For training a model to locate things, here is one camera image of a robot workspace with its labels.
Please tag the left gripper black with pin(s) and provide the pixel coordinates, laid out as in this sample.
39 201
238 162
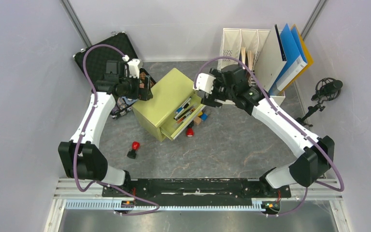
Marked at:
143 94

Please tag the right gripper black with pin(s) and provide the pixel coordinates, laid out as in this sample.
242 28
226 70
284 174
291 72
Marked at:
209 101

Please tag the green drawer cabinet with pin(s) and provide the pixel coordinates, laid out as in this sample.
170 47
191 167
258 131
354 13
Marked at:
156 115

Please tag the red black stamp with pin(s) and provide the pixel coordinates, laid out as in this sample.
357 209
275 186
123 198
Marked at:
190 131
132 154

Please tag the Animal Farm book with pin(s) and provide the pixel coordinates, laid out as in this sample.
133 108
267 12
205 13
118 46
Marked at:
243 54

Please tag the brown small book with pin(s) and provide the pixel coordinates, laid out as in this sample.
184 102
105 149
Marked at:
250 59

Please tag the white paper box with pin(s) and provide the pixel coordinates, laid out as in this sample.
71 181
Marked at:
271 60

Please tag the blue plastic folder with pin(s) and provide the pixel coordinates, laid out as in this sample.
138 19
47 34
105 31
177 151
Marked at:
296 60

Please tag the orange plastic folder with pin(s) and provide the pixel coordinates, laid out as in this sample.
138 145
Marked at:
310 62

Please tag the black capped white marker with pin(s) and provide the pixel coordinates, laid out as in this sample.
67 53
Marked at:
187 105

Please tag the red pen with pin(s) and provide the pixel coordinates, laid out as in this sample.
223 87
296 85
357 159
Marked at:
178 122

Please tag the blue capped white marker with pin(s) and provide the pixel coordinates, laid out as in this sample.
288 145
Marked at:
183 105

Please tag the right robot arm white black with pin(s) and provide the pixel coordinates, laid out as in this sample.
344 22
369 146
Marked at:
231 86

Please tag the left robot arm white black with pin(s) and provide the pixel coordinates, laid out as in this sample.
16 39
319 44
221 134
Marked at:
81 156

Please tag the blue cylinder block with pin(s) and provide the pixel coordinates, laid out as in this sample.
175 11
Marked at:
204 117

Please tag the wooden cube block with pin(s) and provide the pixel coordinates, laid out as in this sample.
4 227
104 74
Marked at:
197 120

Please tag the white file organizer rack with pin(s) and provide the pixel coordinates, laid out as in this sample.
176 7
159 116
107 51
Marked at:
252 39

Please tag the black microphone on tripod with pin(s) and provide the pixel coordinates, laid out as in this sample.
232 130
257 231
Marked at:
327 89

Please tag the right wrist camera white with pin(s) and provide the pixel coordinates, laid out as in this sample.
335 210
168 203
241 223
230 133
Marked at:
204 82

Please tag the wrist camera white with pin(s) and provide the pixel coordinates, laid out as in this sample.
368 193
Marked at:
134 66
204 82

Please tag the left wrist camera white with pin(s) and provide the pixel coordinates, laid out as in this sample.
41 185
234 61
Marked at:
134 66

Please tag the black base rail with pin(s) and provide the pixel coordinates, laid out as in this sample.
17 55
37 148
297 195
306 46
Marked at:
203 191

